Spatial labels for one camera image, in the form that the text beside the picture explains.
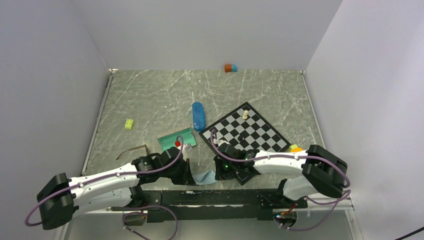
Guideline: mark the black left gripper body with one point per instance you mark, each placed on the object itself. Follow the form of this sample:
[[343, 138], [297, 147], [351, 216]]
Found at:
[[178, 174]]

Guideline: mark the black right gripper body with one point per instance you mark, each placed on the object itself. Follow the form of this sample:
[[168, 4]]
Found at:
[[225, 170]]

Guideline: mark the light blue cloth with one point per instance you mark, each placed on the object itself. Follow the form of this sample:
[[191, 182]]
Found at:
[[205, 178]]

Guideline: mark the brown brick block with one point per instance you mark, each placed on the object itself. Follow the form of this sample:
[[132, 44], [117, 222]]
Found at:
[[168, 139]]

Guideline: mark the blue glasses case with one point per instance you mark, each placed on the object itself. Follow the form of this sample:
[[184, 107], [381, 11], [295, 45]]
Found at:
[[198, 116]]

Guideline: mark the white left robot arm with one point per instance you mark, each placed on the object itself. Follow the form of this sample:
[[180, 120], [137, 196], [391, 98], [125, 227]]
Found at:
[[63, 198]]

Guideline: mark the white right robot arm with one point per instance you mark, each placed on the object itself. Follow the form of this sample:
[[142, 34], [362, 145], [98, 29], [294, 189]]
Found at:
[[313, 171]]

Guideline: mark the brown sunglasses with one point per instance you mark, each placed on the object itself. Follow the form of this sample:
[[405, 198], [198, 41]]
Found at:
[[134, 149]]

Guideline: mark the black white chessboard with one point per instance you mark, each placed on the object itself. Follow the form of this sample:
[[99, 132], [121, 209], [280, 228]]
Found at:
[[259, 134]]

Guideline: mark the orange toy fruit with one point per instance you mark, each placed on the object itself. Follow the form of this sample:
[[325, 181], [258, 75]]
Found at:
[[295, 148]]

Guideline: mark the cream chess piece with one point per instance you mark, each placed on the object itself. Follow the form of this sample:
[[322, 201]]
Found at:
[[245, 115]]

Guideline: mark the lime green toy brick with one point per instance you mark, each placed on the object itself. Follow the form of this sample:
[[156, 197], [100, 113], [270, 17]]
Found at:
[[129, 124]]

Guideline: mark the blue block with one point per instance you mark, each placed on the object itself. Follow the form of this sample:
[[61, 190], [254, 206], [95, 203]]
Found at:
[[234, 68]]

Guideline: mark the orange block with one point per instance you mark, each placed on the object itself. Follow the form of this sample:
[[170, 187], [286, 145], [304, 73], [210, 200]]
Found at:
[[228, 68]]

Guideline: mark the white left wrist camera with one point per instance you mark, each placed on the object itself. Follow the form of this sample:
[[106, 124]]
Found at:
[[185, 148]]

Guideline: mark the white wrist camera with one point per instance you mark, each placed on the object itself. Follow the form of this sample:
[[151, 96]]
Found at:
[[185, 148], [218, 142]]

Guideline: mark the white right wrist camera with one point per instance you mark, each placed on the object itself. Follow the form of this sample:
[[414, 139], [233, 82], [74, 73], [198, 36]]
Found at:
[[218, 142]]

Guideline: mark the black base frame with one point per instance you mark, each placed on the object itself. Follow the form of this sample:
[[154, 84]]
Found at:
[[212, 204]]

